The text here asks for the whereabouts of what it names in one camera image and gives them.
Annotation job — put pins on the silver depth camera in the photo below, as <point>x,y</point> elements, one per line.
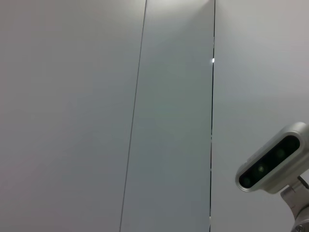
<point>270,159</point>

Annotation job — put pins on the silver camera mount bracket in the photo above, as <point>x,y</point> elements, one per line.
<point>298,205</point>

